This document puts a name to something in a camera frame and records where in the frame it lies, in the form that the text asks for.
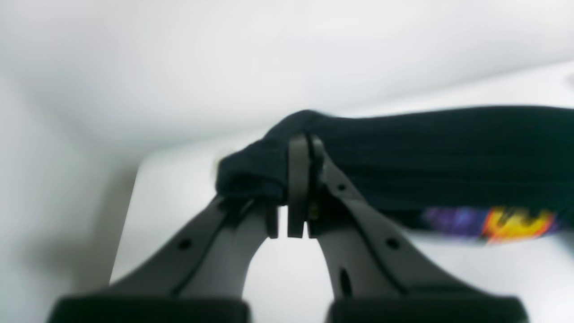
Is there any black T-shirt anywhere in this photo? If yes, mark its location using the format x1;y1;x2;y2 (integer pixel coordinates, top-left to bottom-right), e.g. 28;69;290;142
215;106;574;243

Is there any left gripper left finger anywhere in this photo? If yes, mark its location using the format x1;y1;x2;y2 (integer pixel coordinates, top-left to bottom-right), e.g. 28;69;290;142
47;135;311;323

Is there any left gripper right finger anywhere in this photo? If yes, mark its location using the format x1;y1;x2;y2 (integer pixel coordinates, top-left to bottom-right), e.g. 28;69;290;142
308;137;529;323

